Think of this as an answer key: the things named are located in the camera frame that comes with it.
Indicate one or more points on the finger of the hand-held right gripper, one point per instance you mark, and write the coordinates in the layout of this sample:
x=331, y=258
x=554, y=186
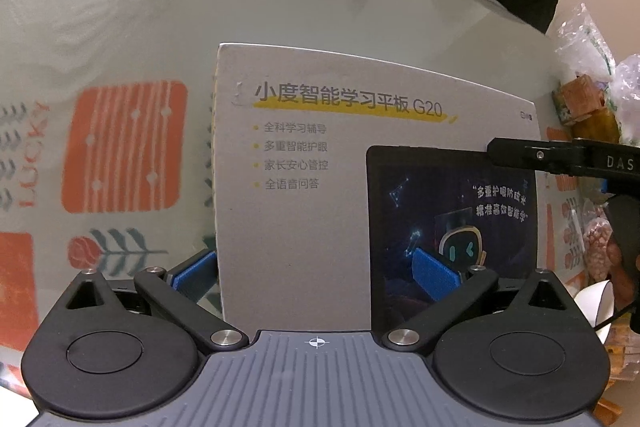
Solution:
x=530, y=154

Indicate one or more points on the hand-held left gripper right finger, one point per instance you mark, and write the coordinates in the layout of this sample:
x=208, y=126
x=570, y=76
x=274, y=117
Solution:
x=435, y=274

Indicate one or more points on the white cup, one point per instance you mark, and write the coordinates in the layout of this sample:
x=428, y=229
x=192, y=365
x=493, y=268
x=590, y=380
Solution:
x=597, y=307

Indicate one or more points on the white box lid tablet print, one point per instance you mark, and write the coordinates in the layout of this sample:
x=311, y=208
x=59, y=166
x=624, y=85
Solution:
x=310, y=232

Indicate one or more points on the desktop with patterned tablecloth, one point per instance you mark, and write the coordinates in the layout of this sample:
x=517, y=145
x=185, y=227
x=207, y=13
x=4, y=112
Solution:
x=125, y=32

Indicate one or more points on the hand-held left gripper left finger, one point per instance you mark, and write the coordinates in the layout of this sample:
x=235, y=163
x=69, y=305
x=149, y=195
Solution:
x=197, y=276

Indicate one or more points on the peanut packet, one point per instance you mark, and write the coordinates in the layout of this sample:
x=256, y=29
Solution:
x=597, y=247

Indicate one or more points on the brown snack block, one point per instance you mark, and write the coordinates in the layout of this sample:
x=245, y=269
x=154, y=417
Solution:
x=580, y=99

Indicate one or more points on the clear crumpled plastic bag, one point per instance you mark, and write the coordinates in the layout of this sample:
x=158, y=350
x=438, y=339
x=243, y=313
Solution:
x=585, y=39

